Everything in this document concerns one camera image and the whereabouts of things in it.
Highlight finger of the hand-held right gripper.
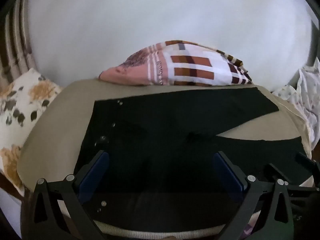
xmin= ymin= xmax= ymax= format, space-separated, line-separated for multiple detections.
xmin=295 ymin=152 xmax=320 ymax=174
xmin=264 ymin=164 xmax=290 ymax=183

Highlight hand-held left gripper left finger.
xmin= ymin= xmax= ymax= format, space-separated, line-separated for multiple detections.
xmin=32 ymin=150 xmax=110 ymax=240

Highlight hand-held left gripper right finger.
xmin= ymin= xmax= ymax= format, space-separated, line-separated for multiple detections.
xmin=212 ymin=151 xmax=293 ymax=240

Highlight black pants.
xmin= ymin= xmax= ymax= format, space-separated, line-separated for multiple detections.
xmin=75 ymin=87 xmax=315 ymax=227

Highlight beige mattress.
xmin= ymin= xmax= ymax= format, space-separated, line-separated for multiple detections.
xmin=19 ymin=79 xmax=313 ymax=240

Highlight white dotted cloth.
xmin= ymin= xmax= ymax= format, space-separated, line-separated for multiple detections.
xmin=272 ymin=57 xmax=320 ymax=155

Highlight white orange floral pillow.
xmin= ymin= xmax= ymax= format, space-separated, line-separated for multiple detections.
xmin=0 ymin=67 xmax=63 ymax=197

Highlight beige striped curtain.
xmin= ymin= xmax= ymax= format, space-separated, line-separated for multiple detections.
xmin=0 ymin=0 xmax=35 ymax=85

